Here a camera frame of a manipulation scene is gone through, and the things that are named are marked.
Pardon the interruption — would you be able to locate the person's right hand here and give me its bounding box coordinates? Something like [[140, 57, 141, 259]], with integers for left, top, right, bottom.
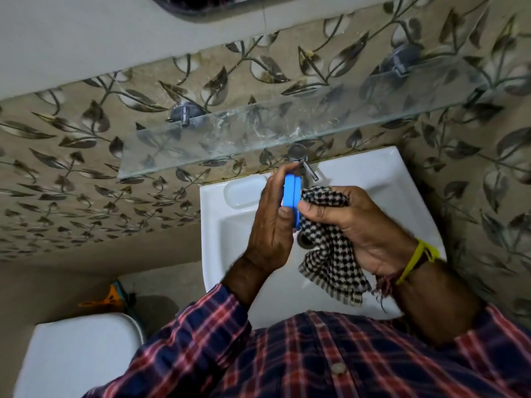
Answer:
[[297, 186, 420, 278]]

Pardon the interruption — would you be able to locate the person's left hand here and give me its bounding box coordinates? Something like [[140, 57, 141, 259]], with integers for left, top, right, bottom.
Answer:
[[242, 162, 300, 274]]

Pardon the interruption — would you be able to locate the blue plastic soap case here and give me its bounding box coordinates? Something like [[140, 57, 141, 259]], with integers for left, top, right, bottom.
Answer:
[[283, 173, 303, 229]]

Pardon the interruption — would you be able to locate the black white checkered cloth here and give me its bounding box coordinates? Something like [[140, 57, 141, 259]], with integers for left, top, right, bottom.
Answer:
[[297, 185, 373, 308]]

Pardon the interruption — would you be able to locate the person's right forearm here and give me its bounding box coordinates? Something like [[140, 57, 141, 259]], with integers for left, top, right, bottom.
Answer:
[[390, 256, 487, 347]]

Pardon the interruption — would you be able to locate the person's left forearm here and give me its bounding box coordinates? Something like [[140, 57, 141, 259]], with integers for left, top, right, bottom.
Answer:
[[222, 253, 274, 308]]

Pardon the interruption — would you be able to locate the white ceramic wash basin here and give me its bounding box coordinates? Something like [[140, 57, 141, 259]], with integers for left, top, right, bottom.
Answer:
[[199, 146, 447, 330]]

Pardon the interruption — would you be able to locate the chrome basin tap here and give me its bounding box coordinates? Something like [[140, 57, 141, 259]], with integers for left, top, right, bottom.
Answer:
[[287, 143, 320, 183]]

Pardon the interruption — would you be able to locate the red thread wristband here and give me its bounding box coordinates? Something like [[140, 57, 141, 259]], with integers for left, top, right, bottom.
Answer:
[[372, 273, 401, 312]]

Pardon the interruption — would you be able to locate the yellow thread wristband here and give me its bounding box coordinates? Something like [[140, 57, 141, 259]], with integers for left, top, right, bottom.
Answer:
[[395, 239, 441, 286]]

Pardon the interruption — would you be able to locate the plaid checked shirt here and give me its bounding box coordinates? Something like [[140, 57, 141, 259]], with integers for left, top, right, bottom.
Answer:
[[81, 283, 531, 398]]

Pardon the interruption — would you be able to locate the orange toilet brush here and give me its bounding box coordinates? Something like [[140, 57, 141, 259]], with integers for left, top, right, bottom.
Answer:
[[78, 280, 137, 316]]

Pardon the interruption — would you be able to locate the dark framed mirror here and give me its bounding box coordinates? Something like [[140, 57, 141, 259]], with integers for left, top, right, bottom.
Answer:
[[147, 0, 308, 22]]

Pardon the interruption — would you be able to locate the glass wall shelf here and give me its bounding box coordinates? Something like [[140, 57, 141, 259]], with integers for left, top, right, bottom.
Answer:
[[117, 56, 487, 180]]

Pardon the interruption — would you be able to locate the chrome shelf bracket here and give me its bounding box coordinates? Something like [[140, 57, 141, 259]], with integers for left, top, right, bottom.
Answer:
[[379, 43, 425, 77], [168, 102, 205, 129]]

